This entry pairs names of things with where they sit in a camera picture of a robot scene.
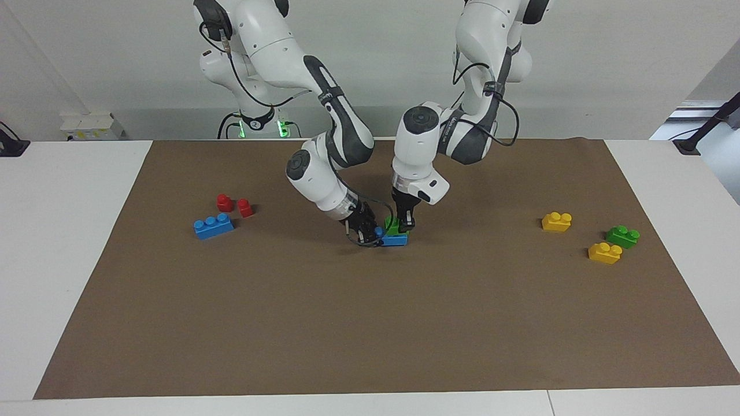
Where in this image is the blue three-stud toy block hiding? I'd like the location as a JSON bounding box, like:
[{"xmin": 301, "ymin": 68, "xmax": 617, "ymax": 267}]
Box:
[
  {"xmin": 375, "ymin": 226, "xmax": 409, "ymax": 247},
  {"xmin": 193, "ymin": 213, "xmax": 236, "ymax": 240}
]

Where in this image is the yellow two-stud toy block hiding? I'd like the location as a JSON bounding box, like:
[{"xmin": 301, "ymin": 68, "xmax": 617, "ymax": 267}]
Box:
[
  {"xmin": 542, "ymin": 212, "xmax": 573, "ymax": 233},
  {"xmin": 588, "ymin": 242, "xmax": 623, "ymax": 265}
]

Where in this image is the brown table mat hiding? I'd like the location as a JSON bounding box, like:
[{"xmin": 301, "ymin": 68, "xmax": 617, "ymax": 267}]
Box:
[{"xmin": 33, "ymin": 138, "xmax": 740, "ymax": 400}]

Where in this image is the white box with yellow label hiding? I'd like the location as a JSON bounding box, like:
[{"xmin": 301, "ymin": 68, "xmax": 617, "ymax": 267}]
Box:
[{"xmin": 60, "ymin": 112, "xmax": 125, "ymax": 141}]

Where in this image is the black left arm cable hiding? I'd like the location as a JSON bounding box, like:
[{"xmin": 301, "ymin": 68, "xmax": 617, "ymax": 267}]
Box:
[{"xmin": 453, "ymin": 49, "xmax": 520, "ymax": 147}]

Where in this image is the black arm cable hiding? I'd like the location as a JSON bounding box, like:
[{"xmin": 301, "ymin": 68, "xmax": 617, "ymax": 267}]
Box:
[
  {"xmin": 199, "ymin": 23, "xmax": 313, "ymax": 109},
  {"xmin": 453, "ymin": 49, "xmax": 520, "ymax": 147}
]

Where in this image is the black right base cable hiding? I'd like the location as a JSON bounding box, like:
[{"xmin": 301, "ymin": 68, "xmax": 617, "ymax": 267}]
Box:
[{"xmin": 217, "ymin": 113, "xmax": 243, "ymax": 139}]

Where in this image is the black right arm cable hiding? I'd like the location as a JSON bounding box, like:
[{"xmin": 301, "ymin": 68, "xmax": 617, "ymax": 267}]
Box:
[{"xmin": 199, "ymin": 23, "xmax": 313, "ymax": 109}]

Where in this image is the black camera stand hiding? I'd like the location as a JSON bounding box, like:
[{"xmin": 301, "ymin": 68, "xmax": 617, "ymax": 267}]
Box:
[{"xmin": 674, "ymin": 91, "xmax": 740, "ymax": 155}]

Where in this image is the black clamp mount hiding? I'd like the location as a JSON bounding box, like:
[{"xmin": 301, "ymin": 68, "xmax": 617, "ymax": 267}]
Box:
[{"xmin": 0, "ymin": 121, "xmax": 31, "ymax": 158}]

